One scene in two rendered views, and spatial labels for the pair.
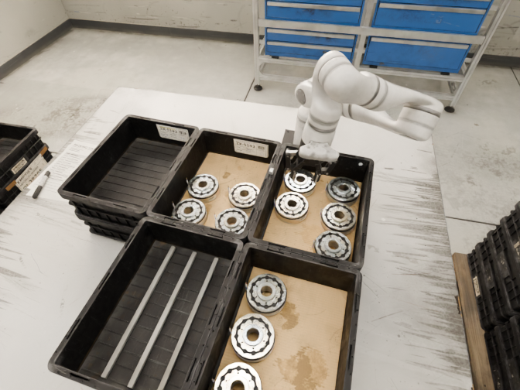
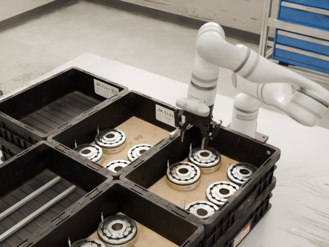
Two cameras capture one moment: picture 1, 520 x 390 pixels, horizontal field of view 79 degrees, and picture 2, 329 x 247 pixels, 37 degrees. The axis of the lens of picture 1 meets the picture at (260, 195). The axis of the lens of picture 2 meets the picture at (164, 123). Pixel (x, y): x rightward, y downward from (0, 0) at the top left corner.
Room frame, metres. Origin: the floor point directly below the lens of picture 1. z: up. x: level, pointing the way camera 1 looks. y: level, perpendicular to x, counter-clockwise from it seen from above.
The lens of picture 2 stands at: (-0.49, -0.44, 1.78)
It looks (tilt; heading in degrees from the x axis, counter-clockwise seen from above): 33 degrees down; 20
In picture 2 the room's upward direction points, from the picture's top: straight up
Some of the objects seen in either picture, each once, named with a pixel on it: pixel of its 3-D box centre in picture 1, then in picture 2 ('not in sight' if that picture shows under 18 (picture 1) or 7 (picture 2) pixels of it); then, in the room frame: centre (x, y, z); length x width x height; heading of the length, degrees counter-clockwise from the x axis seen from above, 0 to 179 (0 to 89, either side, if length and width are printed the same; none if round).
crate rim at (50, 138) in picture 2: (220, 177); (124, 130); (0.67, 0.12, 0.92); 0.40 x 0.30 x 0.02; 162
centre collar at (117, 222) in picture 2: (266, 291); (117, 227); (0.32, -0.01, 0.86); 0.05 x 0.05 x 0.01
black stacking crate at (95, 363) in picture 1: (163, 306); (25, 211); (0.29, 0.25, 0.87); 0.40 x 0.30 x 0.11; 162
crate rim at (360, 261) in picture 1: (316, 198); (202, 166); (0.58, -0.16, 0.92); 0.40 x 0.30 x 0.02; 162
